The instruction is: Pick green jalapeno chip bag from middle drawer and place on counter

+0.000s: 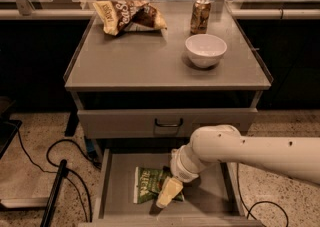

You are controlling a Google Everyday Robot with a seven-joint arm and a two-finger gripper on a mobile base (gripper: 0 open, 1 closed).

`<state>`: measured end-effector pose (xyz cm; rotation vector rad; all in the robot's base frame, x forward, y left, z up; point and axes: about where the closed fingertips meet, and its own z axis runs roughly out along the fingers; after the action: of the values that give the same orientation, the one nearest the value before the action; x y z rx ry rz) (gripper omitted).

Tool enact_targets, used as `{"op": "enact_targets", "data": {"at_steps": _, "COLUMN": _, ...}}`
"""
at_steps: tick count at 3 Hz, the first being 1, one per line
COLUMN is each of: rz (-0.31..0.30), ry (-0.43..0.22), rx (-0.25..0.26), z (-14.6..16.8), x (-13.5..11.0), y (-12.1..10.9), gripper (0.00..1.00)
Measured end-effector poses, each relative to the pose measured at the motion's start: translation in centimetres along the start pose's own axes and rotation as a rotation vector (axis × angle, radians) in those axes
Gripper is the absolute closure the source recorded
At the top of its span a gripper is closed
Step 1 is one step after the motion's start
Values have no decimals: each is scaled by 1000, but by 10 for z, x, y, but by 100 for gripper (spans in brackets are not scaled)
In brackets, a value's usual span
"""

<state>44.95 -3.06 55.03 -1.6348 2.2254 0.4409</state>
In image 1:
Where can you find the brown sea salt chip bag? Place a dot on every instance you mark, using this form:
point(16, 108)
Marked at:
point(120, 16)

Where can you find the green jalapeno chip bag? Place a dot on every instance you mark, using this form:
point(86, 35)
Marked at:
point(148, 184)

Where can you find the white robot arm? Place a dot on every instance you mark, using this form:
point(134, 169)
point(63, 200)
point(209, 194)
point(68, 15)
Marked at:
point(294, 157)

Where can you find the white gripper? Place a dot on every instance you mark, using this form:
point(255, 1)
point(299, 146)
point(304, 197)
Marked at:
point(180, 169)

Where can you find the open middle drawer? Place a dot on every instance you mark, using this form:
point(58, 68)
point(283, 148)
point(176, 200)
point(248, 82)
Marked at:
point(210, 201)

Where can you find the black drawer handle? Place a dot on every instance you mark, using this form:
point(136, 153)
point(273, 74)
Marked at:
point(168, 125)

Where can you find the black object left edge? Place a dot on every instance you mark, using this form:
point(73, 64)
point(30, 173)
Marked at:
point(8, 127)

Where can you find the grey drawer cabinet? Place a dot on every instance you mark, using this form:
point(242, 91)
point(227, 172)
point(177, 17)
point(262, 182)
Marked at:
point(150, 70)

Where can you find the gold soda can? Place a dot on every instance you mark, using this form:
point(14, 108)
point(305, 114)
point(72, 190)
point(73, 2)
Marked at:
point(200, 16)

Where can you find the closed top drawer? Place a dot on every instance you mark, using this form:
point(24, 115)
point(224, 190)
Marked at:
point(139, 123)

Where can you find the white ceramic bowl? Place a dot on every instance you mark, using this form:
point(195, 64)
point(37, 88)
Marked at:
point(205, 50)

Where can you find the black bar on floor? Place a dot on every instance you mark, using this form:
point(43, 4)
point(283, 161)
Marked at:
point(49, 210)

